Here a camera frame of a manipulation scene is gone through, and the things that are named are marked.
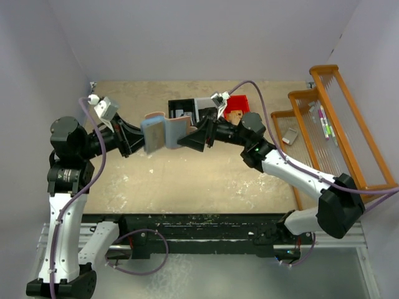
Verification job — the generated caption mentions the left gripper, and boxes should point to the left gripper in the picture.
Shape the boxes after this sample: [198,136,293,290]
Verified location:
[77,112,154,159]

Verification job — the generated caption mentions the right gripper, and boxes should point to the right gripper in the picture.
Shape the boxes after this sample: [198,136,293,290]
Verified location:
[178,108,250,151]

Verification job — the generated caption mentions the orange credit card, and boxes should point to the orange credit card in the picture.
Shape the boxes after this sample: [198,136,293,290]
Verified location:
[145,122,165,153]

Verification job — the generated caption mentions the pink leather card holder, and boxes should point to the pink leather card holder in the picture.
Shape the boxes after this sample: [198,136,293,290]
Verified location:
[140,112,196,154]

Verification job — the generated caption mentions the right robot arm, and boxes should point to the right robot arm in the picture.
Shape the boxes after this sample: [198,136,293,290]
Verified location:
[178,112,365,244]

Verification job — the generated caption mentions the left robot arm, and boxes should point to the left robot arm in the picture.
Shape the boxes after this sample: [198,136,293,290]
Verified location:
[26,115,144,298]

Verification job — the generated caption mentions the orange cards in red bin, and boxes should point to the orange cards in red bin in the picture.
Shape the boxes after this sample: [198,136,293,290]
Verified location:
[226,110,244,125]

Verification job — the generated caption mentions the white plastic bin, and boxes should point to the white plastic bin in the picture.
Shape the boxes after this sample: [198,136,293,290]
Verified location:
[194,97,217,121]

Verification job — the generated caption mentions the black plastic bin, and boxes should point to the black plastic bin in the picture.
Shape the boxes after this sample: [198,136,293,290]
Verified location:
[168,98,198,123]

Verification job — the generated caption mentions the red plastic bin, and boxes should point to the red plastic bin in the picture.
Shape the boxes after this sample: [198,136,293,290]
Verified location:
[223,95,250,121]

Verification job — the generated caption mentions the small grey red box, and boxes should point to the small grey red box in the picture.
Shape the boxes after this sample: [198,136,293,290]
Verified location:
[282,128,298,146]

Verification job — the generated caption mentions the orange wooden tiered rack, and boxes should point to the orange wooden tiered rack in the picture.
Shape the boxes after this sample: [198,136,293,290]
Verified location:
[271,65,398,204]

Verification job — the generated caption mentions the purple marker pen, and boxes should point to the purple marker pen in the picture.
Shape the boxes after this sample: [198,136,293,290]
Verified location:
[318,108,329,140]

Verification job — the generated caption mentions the green marker pen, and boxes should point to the green marker pen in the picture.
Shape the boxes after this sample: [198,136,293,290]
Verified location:
[327,123,339,148]

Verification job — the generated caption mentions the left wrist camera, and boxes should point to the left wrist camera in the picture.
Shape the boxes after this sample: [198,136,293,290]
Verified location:
[89,94,120,131]

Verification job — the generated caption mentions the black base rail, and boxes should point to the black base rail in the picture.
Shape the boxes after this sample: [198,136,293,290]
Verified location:
[81,213,315,261]

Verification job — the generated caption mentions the aluminium frame rail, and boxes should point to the aluminium frame rail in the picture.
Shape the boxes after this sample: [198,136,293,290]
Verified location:
[37,223,367,250]

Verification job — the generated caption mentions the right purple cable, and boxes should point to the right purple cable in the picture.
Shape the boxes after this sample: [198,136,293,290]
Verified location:
[229,80,399,267]

